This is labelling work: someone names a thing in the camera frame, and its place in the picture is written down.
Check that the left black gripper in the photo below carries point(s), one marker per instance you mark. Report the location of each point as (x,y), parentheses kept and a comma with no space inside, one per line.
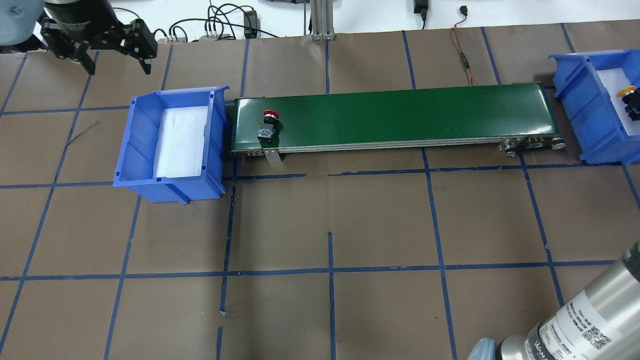
(81,15)

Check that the red push button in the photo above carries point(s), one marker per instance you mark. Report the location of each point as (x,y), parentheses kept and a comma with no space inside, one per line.
(268,129)

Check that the yellow push button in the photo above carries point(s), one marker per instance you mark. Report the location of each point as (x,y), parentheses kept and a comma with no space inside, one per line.
(630,96)

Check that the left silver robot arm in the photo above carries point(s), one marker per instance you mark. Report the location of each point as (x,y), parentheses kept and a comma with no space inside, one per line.
(21,19)

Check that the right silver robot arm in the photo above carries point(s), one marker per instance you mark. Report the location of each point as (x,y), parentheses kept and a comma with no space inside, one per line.
(602,322)

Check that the blue source bin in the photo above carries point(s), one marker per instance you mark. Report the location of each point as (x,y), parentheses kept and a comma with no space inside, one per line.
(134,169)

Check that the white foam pad source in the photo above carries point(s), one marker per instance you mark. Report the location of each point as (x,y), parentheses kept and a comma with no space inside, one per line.
(180,146)

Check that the black power adapter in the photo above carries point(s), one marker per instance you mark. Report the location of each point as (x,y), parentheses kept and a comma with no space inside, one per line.
(421,7)

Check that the green conveyor belt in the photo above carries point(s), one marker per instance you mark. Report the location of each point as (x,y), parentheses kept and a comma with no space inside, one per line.
(516,117)

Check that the blue target bin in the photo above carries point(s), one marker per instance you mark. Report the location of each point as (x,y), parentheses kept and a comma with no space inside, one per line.
(595,123)

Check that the white foam pad target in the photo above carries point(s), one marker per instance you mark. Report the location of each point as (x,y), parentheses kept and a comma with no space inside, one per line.
(615,80)

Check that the aluminium frame post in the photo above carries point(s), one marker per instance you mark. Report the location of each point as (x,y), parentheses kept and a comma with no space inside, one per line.
(322,20)

